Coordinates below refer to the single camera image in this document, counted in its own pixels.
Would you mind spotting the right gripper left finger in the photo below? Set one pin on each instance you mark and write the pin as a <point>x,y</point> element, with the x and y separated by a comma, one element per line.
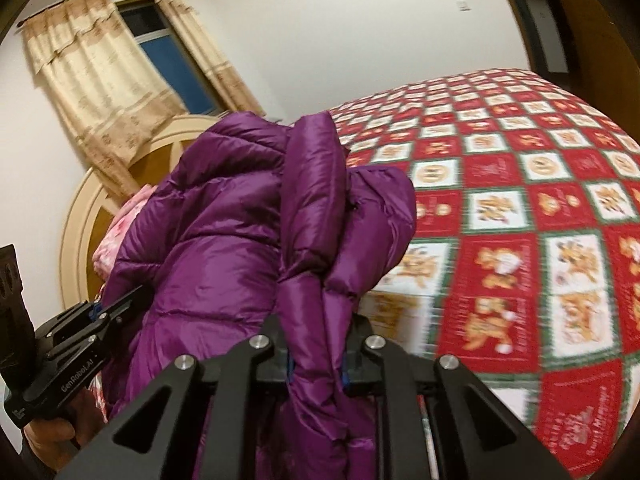
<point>197,419</point>

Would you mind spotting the beige right curtain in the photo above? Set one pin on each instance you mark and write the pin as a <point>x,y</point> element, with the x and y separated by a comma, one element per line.
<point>209,58</point>

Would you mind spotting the white wall switch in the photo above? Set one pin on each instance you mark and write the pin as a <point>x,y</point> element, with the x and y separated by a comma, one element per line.
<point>464,6</point>

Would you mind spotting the red patchwork bedspread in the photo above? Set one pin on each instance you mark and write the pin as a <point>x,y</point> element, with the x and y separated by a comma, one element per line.
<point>525,261</point>

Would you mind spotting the window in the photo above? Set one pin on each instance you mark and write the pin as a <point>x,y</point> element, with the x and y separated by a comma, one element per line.
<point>161,44</point>

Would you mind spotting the person's left hand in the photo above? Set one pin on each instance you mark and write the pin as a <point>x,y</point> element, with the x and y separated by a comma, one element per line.
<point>45,451</point>

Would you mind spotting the cream wooden headboard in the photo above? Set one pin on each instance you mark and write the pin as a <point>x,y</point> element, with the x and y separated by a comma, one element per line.
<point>93,207</point>

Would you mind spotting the beige curtain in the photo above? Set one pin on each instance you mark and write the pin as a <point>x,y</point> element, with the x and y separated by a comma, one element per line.
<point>209,58</point>
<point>109,95</point>

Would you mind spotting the beige left curtain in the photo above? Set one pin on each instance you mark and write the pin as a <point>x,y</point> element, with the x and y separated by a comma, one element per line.
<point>109,95</point>

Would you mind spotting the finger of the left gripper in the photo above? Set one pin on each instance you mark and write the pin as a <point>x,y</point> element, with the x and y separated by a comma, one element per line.
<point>127,308</point>

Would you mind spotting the purple down jacket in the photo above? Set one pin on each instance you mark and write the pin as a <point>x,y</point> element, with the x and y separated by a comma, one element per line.
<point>261,219</point>

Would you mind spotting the pink folded blanket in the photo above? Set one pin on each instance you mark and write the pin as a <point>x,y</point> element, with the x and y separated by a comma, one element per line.
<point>103,259</point>

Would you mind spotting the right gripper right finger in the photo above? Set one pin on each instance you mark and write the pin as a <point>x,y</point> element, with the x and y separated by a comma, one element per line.
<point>437,419</point>

